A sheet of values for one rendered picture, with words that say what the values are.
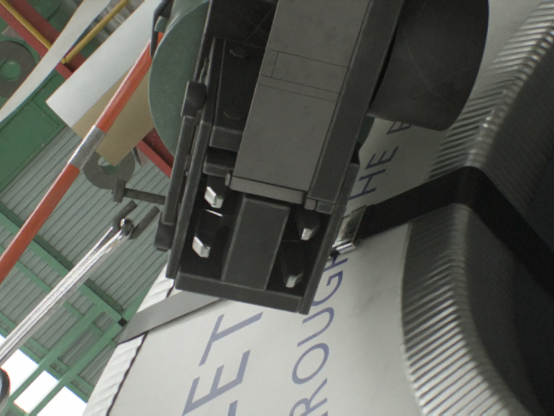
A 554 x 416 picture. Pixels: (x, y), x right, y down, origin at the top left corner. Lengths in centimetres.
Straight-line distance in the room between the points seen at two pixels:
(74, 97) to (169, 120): 449
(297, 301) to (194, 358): 15
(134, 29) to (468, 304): 471
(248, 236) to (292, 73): 9
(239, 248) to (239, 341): 14
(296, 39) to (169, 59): 18
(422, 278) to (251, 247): 9
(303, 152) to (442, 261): 10
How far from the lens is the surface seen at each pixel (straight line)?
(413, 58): 43
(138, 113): 507
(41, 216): 74
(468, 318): 45
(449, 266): 48
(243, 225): 46
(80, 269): 54
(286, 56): 41
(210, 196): 46
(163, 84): 59
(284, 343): 55
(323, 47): 41
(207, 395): 58
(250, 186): 45
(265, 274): 48
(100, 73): 508
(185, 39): 58
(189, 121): 47
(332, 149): 43
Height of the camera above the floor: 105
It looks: 2 degrees down
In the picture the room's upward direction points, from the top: 136 degrees counter-clockwise
